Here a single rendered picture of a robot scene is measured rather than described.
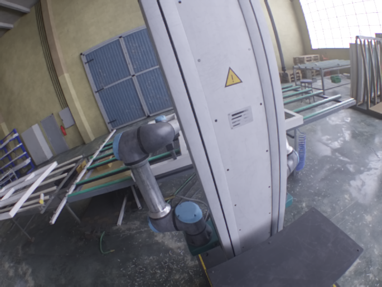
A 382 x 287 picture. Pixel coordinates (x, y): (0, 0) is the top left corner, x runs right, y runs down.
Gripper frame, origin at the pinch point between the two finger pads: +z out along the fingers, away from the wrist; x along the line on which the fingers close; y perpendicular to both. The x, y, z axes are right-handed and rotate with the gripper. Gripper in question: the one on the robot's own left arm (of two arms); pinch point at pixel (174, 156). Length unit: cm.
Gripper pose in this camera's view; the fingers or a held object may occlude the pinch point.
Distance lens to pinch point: 127.8
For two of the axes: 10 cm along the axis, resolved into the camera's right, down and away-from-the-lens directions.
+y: -9.5, 3.2, 0.0
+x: 1.3, 3.8, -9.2
